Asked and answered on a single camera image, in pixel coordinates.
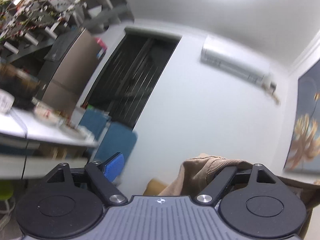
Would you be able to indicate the brown refrigerator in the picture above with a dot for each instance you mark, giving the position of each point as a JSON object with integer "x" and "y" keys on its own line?
{"x": 67, "y": 68}

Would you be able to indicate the dark window with bars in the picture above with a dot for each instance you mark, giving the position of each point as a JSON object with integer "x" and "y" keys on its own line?
{"x": 129, "y": 76}

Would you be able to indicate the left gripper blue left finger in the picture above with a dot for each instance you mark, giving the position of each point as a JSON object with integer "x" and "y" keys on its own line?
{"x": 101, "y": 177}

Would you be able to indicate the mustard yellow headboard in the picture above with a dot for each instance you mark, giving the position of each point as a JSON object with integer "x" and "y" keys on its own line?
{"x": 154, "y": 187}

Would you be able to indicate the flower branch decoration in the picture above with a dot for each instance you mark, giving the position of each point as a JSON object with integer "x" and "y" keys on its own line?
{"x": 21, "y": 16}

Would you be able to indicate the tan garment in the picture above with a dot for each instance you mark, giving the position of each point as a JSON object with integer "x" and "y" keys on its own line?
{"x": 251, "y": 199}

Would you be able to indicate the framed wall picture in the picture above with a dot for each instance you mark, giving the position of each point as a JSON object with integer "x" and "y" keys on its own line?
{"x": 303, "y": 154}

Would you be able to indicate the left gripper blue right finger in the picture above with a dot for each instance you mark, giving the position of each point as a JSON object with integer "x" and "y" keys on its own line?
{"x": 213, "y": 192}

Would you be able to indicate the blue covered chair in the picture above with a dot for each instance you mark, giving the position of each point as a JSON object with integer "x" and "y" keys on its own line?
{"x": 95, "y": 121}
{"x": 117, "y": 138}

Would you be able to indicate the green stool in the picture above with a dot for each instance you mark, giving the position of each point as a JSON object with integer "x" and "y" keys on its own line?
{"x": 7, "y": 197}

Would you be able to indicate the white air conditioner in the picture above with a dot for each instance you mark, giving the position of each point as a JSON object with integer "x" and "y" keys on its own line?
{"x": 238, "y": 60}

